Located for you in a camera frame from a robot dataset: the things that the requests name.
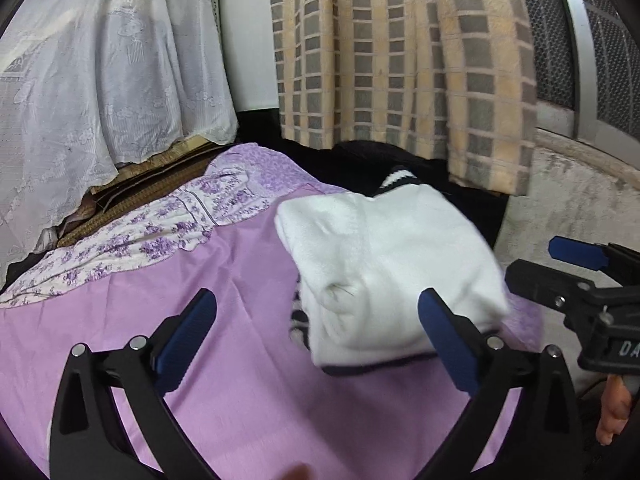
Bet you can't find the grey window frame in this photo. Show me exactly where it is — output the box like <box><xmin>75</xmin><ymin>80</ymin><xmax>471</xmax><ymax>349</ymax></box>
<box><xmin>515</xmin><ymin>0</ymin><xmax>640</xmax><ymax>143</ymax></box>

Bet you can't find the purple floral bed sheet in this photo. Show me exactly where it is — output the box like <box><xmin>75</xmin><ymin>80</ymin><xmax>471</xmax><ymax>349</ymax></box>
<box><xmin>0</xmin><ymin>142</ymin><xmax>351</xmax><ymax>311</ymax></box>

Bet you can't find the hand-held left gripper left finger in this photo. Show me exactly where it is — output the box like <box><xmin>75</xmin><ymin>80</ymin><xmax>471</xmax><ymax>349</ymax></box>
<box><xmin>48</xmin><ymin>288</ymin><xmax>236</xmax><ymax>480</ymax></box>

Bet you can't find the black cloth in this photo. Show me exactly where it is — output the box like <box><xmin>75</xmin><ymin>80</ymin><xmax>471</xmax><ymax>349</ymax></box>
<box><xmin>235</xmin><ymin>107</ymin><xmax>508</xmax><ymax>251</ymax></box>

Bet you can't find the white black-trimmed knit sweater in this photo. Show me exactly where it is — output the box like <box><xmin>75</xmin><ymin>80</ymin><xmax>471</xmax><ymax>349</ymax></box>
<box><xmin>275</xmin><ymin>164</ymin><xmax>511</xmax><ymax>376</ymax></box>

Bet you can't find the checkered beige grey curtain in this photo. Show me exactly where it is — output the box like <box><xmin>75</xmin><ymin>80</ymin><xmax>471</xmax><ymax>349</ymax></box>
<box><xmin>267</xmin><ymin>0</ymin><xmax>538</xmax><ymax>196</ymax></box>

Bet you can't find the person's right hand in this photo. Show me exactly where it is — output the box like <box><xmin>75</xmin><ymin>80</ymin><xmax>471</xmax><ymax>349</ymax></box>
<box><xmin>595</xmin><ymin>374</ymin><xmax>633</xmax><ymax>446</ymax></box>

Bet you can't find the white lace cover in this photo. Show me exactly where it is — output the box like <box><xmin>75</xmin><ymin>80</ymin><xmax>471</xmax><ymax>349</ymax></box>
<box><xmin>0</xmin><ymin>0</ymin><xmax>238</xmax><ymax>281</ymax></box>

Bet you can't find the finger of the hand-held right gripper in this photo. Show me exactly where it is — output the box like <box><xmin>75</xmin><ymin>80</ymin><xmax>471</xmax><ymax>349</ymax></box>
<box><xmin>548</xmin><ymin>236</ymin><xmax>640</xmax><ymax>281</ymax></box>
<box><xmin>505</xmin><ymin>259</ymin><xmax>608</xmax><ymax>328</ymax></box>

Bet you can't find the brown woven mat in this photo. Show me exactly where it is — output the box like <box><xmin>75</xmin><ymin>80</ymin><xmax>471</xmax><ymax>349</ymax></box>
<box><xmin>55</xmin><ymin>135</ymin><xmax>236</xmax><ymax>248</ymax></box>

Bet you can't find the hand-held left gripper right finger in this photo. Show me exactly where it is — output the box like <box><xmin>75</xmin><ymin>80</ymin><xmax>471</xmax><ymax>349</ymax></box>
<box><xmin>400</xmin><ymin>287</ymin><xmax>586</xmax><ymax>480</ymax></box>

